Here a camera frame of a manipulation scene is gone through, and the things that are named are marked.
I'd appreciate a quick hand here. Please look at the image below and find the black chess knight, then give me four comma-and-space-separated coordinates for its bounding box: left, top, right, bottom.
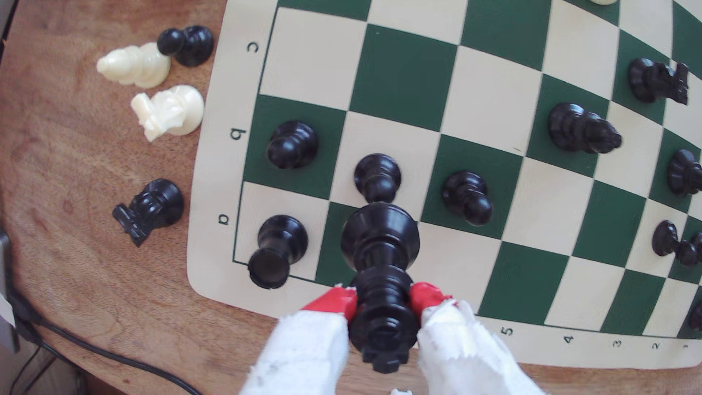
112, 178, 185, 248
627, 57, 690, 106

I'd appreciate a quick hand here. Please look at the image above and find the black chess piece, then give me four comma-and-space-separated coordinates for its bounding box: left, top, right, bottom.
666, 148, 702, 197

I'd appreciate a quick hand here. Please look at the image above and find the black cable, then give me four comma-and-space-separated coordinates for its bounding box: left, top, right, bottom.
8, 288, 203, 395

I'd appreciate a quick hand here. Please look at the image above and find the black chess king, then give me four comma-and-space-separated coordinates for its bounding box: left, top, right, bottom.
340, 201, 422, 375

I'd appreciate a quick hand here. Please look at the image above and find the black chess bishop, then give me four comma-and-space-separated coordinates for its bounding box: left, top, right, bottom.
547, 102, 624, 155

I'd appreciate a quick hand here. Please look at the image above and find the white chess knight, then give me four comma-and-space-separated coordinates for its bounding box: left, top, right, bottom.
131, 84, 205, 142

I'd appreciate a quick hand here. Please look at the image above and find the white chess pawn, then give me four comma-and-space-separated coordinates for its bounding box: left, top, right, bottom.
96, 42, 172, 90

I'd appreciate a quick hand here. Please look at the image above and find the green and cream chess mat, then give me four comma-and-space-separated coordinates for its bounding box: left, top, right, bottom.
186, 0, 702, 370

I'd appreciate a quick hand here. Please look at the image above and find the grey box device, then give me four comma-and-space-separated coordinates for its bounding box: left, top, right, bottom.
0, 227, 20, 354

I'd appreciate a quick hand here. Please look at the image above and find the black chess pawn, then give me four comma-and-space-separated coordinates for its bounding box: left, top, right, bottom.
266, 120, 320, 170
157, 25, 215, 68
652, 220, 702, 268
353, 153, 403, 204
441, 170, 494, 227

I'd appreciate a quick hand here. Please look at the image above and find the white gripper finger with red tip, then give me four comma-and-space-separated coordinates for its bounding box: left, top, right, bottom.
409, 281, 547, 395
239, 285, 359, 395

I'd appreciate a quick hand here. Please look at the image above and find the black chess rook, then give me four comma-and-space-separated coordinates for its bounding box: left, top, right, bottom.
247, 214, 309, 290

